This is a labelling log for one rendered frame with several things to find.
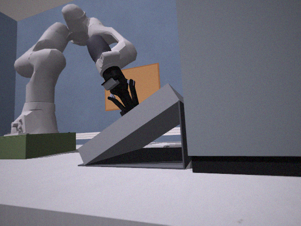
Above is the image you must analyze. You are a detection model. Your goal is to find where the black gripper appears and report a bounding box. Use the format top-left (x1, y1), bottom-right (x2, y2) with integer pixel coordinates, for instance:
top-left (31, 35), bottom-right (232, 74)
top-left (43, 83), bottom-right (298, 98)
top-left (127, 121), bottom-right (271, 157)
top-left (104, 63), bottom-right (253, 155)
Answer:
top-left (103, 66), bottom-right (139, 111)

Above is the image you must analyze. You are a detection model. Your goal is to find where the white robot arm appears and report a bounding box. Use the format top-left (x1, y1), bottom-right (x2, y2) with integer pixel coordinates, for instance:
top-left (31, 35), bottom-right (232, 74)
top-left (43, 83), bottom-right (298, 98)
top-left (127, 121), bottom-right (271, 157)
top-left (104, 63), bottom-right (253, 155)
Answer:
top-left (4, 4), bottom-right (137, 136)

